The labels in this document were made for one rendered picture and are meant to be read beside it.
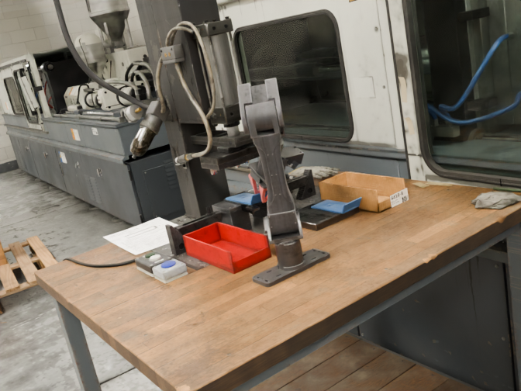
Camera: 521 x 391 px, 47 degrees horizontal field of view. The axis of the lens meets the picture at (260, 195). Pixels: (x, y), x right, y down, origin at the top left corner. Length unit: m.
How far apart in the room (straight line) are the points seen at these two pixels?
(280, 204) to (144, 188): 3.58
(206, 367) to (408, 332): 1.44
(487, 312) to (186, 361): 1.22
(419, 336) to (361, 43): 1.12
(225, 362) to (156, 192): 3.88
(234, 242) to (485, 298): 0.87
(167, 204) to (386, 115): 3.10
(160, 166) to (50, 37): 6.44
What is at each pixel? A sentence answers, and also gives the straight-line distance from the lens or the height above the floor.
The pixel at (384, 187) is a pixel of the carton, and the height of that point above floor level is 0.93.
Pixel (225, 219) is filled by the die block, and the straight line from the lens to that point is 1.79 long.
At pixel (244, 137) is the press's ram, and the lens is 1.75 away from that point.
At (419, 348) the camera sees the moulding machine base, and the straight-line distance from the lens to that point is 2.48.
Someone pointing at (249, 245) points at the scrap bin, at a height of 0.92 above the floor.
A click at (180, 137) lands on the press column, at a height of 1.18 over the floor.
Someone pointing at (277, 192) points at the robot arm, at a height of 1.10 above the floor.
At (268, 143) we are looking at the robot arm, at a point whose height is 1.22.
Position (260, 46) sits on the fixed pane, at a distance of 2.76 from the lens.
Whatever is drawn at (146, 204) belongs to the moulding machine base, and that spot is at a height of 0.29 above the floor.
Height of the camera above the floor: 1.47
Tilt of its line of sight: 15 degrees down
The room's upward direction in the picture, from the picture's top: 11 degrees counter-clockwise
